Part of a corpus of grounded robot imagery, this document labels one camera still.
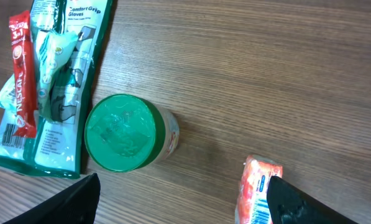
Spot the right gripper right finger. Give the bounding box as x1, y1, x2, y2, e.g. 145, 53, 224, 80
267, 176, 357, 224

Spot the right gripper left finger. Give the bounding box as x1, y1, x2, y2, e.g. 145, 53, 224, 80
4, 173, 101, 224

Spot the orange white tissue pack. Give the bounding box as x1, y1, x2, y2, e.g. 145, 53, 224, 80
235, 155, 283, 224

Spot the green 3M gloves packet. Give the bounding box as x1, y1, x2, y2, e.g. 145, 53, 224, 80
0, 0, 112, 179

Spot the green lid stock jar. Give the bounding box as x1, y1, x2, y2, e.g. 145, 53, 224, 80
84, 94, 180, 172

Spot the red Nescafe coffee sachet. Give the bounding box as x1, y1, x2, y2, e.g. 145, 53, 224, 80
9, 11, 37, 138

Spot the mint green wipes packet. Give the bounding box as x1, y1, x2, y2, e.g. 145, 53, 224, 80
0, 30, 78, 121

